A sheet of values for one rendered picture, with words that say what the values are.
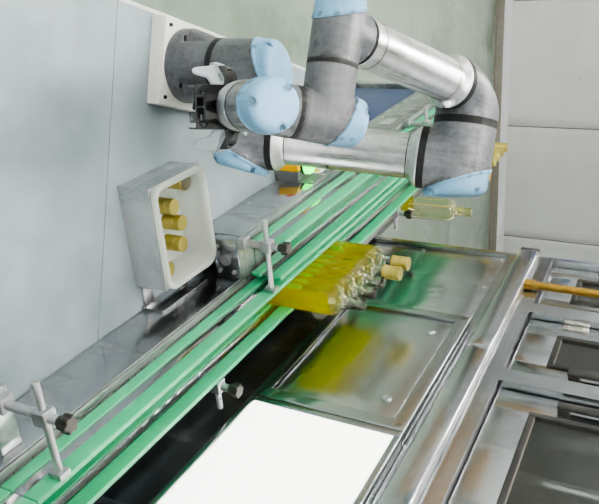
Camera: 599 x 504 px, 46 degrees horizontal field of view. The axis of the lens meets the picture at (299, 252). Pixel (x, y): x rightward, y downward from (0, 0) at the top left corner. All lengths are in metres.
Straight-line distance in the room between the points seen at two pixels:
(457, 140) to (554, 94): 6.13
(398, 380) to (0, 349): 0.79
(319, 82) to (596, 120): 6.48
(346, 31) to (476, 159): 0.40
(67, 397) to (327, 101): 0.68
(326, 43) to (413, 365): 0.82
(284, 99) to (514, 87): 6.57
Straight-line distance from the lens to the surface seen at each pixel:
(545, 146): 7.55
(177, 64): 1.47
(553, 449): 1.47
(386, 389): 1.52
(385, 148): 1.33
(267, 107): 0.95
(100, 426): 1.25
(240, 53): 1.41
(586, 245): 7.84
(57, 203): 1.34
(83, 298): 1.41
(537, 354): 1.74
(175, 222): 1.50
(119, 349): 1.41
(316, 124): 1.00
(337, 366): 1.60
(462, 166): 1.30
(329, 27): 1.03
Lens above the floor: 1.72
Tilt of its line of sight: 27 degrees down
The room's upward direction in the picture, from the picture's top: 98 degrees clockwise
